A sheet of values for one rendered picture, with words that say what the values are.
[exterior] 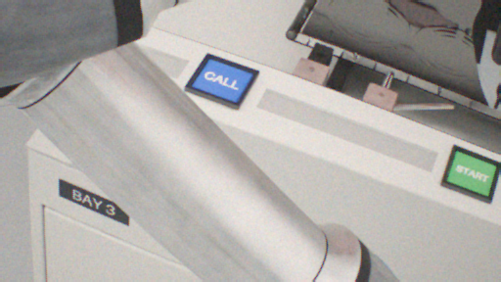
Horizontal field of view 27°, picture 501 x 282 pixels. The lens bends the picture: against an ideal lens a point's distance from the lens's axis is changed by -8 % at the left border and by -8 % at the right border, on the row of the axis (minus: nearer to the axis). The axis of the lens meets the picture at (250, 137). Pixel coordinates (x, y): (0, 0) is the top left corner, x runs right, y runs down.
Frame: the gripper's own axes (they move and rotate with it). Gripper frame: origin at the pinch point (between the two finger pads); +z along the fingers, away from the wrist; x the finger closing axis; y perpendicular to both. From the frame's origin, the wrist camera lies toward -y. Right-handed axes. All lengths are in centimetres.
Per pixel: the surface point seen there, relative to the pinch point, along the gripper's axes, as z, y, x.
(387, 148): 10.4, -0.1, 8.9
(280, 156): 11.6, -4.9, 17.9
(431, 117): 24.0, 22.2, 6.3
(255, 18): 23.9, 27.8, 31.3
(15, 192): 106, 49, 82
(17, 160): 106, 57, 86
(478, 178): 9.6, -0.2, -0.9
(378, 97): 15.2, 11.8, 12.3
